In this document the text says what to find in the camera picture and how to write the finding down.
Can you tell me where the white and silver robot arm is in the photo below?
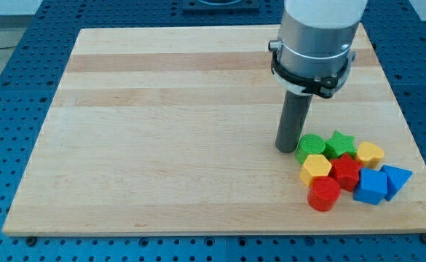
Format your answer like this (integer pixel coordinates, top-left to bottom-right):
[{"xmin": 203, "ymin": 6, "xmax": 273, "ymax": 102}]
[{"xmin": 268, "ymin": 0, "xmax": 367, "ymax": 98}]

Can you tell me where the light wooden board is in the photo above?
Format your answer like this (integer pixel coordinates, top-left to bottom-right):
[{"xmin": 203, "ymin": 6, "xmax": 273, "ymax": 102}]
[{"xmin": 2, "ymin": 25, "xmax": 426, "ymax": 237}]

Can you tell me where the green star block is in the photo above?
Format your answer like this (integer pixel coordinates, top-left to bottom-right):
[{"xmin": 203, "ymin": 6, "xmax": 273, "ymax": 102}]
[{"xmin": 323, "ymin": 130, "xmax": 357, "ymax": 159}]

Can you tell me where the red star block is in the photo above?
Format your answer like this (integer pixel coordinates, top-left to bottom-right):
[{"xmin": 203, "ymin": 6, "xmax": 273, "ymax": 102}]
[{"xmin": 329, "ymin": 154, "xmax": 363, "ymax": 192}]

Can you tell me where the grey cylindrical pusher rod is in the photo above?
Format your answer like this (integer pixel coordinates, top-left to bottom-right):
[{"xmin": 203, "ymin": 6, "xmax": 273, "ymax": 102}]
[{"xmin": 275, "ymin": 91, "xmax": 312, "ymax": 153}]

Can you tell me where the green cylinder block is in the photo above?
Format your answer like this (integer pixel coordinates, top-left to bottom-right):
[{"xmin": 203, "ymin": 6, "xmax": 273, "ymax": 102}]
[{"xmin": 295, "ymin": 134, "xmax": 326, "ymax": 164}]

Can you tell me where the yellow hexagon block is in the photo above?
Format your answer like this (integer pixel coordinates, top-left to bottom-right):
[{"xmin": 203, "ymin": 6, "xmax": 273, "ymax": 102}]
[{"xmin": 299, "ymin": 154, "xmax": 332, "ymax": 187}]

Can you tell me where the red cylinder block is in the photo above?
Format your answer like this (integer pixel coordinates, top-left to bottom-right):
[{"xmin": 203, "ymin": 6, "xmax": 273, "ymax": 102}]
[{"xmin": 307, "ymin": 177, "xmax": 342, "ymax": 212}]

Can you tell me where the yellow heart block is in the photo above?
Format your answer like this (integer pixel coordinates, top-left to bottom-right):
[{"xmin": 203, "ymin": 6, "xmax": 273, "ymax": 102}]
[{"xmin": 355, "ymin": 141, "xmax": 385, "ymax": 169}]

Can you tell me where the blue cube block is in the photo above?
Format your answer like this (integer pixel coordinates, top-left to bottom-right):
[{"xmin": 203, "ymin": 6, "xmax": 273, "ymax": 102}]
[{"xmin": 352, "ymin": 167, "xmax": 387, "ymax": 205}]

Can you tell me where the blue triangle block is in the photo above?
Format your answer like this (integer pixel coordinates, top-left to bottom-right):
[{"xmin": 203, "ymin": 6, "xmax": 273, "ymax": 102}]
[{"xmin": 380, "ymin": 165, "xmax": 413, "ymax": 201}]

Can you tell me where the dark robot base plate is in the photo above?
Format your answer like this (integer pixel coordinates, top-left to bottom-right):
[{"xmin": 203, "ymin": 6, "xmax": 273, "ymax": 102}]
[{"xmin": 180, "ymin": 0, "xmax": 260, "ymax": 12}]

